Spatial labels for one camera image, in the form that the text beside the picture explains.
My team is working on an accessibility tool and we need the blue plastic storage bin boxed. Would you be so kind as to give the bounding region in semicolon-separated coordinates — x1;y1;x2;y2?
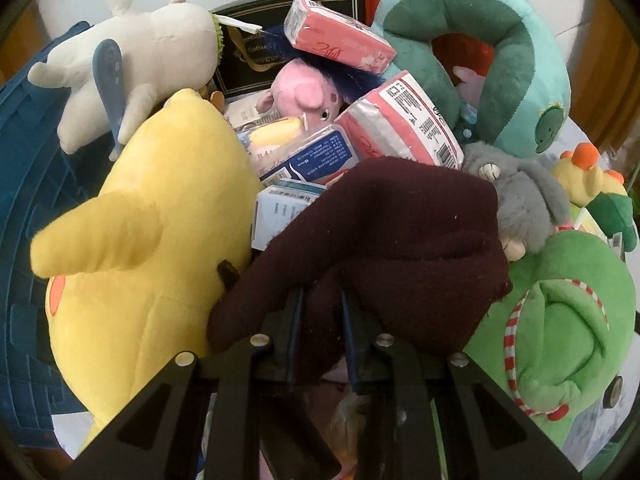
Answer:
0;20;116;449

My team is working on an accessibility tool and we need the black coffee gift box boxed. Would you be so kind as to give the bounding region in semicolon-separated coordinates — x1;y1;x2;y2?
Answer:
211;0;367;100

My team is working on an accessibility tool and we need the teal green neck pillow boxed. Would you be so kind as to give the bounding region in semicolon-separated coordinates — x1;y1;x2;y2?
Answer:
385;0;570;159

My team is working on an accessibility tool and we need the blue white tissue pack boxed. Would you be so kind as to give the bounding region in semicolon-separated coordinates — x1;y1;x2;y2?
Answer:
256;124;359;185

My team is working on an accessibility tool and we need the pink tissue pack barcode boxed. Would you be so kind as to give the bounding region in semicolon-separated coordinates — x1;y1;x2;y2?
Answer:
336;70;464;170

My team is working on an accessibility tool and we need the yellow pastel snack pack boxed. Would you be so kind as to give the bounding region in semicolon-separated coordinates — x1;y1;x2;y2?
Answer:
236;117;304;171

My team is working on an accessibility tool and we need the red handbag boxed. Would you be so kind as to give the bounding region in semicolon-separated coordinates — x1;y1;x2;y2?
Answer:
364;0;495;84

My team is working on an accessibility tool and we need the pink tissue pack upper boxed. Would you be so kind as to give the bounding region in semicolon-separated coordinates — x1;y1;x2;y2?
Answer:
283;0;396;75

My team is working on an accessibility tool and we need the yellow Pikachu plush toy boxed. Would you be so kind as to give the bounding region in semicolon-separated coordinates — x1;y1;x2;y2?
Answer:
30;89;262;437

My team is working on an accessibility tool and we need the dark maroon knit cloth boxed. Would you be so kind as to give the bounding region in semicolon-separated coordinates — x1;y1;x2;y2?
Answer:
206;157;512;375

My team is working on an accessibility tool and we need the grey plush toy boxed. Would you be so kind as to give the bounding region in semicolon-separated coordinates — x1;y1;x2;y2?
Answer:
462;142;570;262

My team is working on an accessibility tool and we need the green frog plush toy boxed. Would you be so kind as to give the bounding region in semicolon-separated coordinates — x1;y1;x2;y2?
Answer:
465;230;636;445

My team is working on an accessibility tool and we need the pink pig plush toy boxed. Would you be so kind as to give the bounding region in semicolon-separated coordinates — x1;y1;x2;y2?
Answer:
256;58;343;129

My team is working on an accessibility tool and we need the small yellow duck plush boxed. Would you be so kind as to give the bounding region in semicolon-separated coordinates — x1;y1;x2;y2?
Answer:
550;142;639;253

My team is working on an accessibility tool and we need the white plush creature toy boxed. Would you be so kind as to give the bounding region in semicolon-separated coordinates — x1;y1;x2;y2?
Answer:
27;0;264;162

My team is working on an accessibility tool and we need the white teal small box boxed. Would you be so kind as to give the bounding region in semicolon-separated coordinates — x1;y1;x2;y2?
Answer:
250;179;326;252

